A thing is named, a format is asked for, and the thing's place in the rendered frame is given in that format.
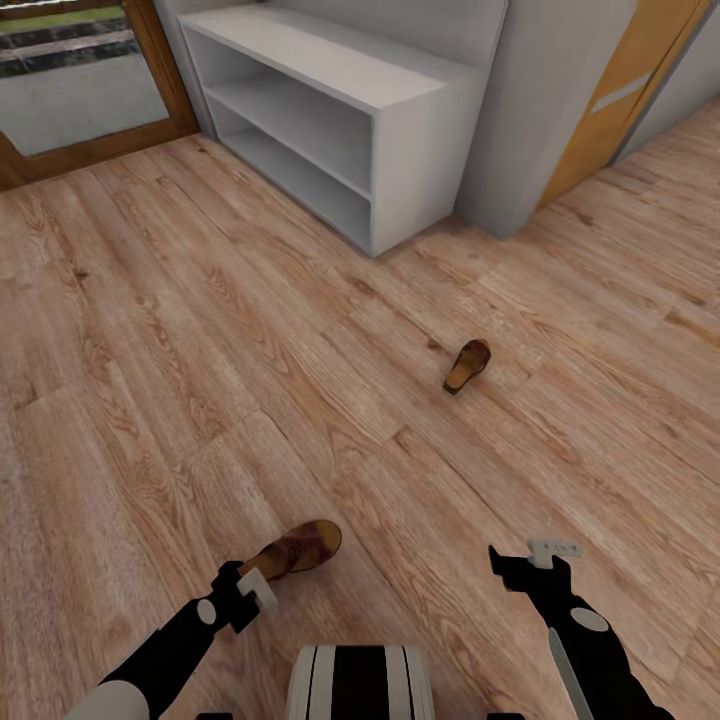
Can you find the robot trunk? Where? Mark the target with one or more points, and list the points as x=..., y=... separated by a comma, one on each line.
x=359, y=683

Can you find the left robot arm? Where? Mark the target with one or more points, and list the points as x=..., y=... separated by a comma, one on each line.
x=150, y=677

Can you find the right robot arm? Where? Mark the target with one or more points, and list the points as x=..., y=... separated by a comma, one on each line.
x=588, y=654

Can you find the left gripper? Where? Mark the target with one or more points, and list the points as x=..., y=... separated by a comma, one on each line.
x=243, y=609

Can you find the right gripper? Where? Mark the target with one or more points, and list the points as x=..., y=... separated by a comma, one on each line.
x=521, y=576

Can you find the sandal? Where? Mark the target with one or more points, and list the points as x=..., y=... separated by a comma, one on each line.
x=472, y=360
x=304, y=547

